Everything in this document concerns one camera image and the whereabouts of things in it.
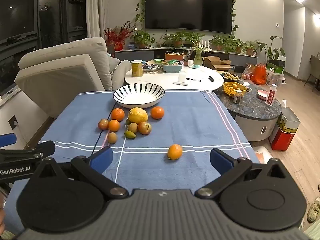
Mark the red and white gift bag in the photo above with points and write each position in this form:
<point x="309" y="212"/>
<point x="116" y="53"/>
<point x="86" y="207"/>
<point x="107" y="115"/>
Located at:
<point x="285" y="130"/>

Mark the white stand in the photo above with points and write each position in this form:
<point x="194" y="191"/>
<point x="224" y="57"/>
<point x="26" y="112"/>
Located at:
<point x="182" y="78"/>

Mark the light orange tangerine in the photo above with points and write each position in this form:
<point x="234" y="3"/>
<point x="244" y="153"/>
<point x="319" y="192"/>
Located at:
<point x="174" y="151"/>
<point x="114" y="125"/>

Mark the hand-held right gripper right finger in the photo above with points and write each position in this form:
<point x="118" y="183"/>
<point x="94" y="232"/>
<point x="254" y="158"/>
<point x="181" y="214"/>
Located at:
<point x="220" y="161"/>

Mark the black wall outlet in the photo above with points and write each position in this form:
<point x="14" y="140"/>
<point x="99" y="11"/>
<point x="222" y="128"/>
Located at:
<point x="13" y="122"/>

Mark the grey dining chair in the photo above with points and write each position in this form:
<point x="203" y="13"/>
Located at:
<point x="313" y="67"/>

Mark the pink plate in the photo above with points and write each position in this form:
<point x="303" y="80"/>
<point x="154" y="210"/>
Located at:
<point x="265" y="94"/>

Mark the small spice jar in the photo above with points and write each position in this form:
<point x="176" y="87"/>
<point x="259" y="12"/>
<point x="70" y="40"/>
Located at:
<point x="237" y="98"/>

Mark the green box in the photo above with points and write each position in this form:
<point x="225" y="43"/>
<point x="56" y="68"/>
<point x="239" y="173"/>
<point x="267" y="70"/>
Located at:
<point x="276" y="67"/>

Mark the yellow lemon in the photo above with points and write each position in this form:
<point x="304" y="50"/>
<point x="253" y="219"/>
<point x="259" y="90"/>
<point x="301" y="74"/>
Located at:
<point x="138" y="115"/>

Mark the yellow can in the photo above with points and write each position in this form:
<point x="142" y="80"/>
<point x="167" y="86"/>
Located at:
<point x="137" y="68"/>

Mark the small white cup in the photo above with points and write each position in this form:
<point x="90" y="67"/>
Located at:
<point x="190" y="63"/>

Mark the teal plastic basin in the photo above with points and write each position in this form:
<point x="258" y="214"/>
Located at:
<point x="172" y="68"/>

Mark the green lidded container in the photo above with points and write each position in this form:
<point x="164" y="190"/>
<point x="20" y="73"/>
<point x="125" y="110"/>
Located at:
<point x="158" y="60"/>

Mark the open cardboard box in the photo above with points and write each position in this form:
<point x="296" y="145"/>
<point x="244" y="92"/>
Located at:
<point x="216" y="63"/>

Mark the dark foil snack packets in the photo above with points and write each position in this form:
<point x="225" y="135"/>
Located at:
<point x="150" y="67"/>

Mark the green ivy vine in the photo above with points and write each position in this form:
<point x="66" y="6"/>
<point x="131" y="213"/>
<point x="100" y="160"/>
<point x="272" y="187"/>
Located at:
<point x="140" y="3"/>

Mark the small black remote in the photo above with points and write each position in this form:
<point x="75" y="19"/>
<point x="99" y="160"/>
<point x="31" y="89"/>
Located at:
<point x="211" y="78"/>

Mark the yellow plastic basket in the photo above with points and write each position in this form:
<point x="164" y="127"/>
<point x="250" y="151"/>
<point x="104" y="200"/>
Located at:
<point x="233" y="90"/>

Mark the small green oval fruit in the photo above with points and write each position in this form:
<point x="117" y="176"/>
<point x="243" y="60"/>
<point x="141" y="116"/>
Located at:
<point x="130" y="134"/>
<point x="127" y="122"/>

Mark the dark marble coffee table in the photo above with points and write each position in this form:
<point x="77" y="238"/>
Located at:
<point x="252" y="105"/>

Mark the red green plum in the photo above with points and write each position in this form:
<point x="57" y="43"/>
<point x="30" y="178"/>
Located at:
<point x="144" y="127"/>
<point x="103" y="124"/>

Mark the wall television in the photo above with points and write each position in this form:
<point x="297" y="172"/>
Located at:
<point x="188" y="6"/>

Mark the white bowl with black stripes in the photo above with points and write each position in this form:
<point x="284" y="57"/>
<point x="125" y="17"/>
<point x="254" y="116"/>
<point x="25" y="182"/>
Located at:
<point x="138" y="92"/>

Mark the orange storage box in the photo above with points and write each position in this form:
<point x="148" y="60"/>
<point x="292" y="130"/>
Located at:
<point x="173" y="56"/>

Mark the tall leafy floor plant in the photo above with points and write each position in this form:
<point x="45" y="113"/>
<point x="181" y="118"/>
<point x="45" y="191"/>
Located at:
<point x="272" y="48"/>

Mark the black bowl of small fruits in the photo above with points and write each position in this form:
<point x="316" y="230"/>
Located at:
<point x="231" y="76"/>

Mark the green potted plant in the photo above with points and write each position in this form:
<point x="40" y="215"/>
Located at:
<point x="141" y="38"/>
<point x="237" y="46"/>
<point x="178" y="38"/>
<point x="218" y="42"/>
<point x="250" y="48"/>

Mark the black marker pen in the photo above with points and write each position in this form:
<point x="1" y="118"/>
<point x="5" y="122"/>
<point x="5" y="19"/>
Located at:
<point x="193" y="80"/>

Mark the dark framed window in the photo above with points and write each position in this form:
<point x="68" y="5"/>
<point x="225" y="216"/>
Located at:
<point x="17" y="5"/>

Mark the orange plastic bag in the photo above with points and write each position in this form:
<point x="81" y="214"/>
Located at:
<point x="260" y="73"/>

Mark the beige armchair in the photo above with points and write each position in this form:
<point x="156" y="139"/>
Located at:
<point x="62" y="72"/>

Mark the clear bottle with red label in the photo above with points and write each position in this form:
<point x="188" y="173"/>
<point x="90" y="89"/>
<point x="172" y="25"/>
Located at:
<point x="271" y="95"/>

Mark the glass vase with green plant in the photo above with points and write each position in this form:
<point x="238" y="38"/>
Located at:
<point x="197" y="56"/>

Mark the brown kiwi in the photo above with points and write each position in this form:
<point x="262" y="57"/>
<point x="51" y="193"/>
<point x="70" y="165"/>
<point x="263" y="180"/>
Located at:
<point x="112" y="137"/>
<point x="132" y="127"/>

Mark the clear plastic container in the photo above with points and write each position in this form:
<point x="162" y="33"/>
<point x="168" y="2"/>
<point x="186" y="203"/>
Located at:
<point x="273" y="77"/>

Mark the dark orange tangerine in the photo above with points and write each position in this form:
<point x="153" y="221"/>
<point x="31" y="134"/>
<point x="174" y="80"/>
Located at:
<point x="157" y="112"/>
<point x="117" y="114"/>

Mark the red berry plant in vase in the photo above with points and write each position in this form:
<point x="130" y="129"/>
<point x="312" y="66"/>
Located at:
<point x="117" y="36"/>

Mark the white round table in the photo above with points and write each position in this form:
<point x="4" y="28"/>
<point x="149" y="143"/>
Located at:
<point x="160" y="80"/>

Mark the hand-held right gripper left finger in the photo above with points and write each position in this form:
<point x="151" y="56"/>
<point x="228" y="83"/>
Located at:
<point x="102" y="160"/>

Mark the grey television cabinet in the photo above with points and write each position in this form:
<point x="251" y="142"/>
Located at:
<point x="140" y="54"/>

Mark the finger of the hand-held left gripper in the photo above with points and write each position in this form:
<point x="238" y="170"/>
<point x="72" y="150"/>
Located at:
<point x="47" y="148"/>
<point x="7" y="139"/>

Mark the blue striped tablecloth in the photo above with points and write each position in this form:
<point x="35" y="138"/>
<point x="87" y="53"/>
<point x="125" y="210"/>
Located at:
<point x="190" y="120"/>

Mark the grey pillow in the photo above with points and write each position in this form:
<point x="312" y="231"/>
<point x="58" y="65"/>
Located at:
<point x="113" y="65"/>

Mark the white curtain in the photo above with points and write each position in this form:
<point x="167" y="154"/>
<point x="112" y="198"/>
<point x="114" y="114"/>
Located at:
<point x="96" y="10"/>

